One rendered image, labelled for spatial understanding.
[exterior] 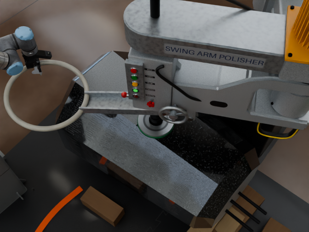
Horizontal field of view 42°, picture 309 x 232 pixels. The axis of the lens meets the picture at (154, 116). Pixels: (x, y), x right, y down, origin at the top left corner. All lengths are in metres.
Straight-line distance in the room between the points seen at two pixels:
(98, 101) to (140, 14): 0.83
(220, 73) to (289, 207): 1.56
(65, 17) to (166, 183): 2.30
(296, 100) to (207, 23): 0.53
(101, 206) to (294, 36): 1.84
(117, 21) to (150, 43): 2.40
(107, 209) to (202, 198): 0.85
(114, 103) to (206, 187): 0.70
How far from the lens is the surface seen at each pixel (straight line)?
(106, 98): 2.37
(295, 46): 1.63
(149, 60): 1.74
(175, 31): 1.63
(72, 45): 3.89
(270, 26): 1.71
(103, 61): 2.67
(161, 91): 1.91
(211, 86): 1.85
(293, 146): 3.41
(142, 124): 2.35
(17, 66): 2.26
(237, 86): 1.81
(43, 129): 2.32
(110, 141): 2.49
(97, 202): 2.94
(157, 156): 2.35
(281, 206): 3.16
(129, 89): 1.92
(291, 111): 1.95
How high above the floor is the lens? 2.90
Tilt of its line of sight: 59 degrees down
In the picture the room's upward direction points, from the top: 1 degrees counter-clockwise
